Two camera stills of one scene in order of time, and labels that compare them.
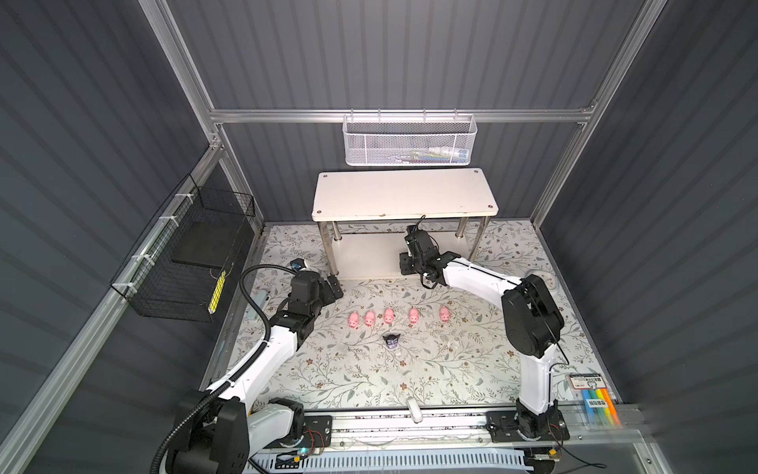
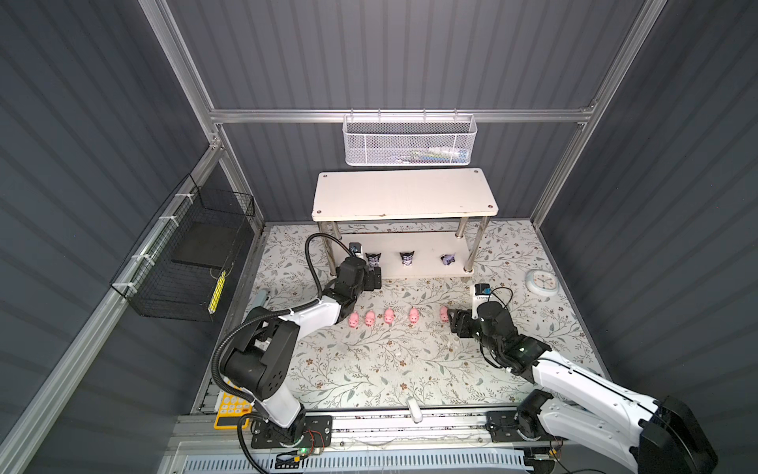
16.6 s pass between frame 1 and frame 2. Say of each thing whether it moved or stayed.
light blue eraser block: stayed
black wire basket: stayed
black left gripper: moved
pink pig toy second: stayed
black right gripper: moved
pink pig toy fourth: stayed
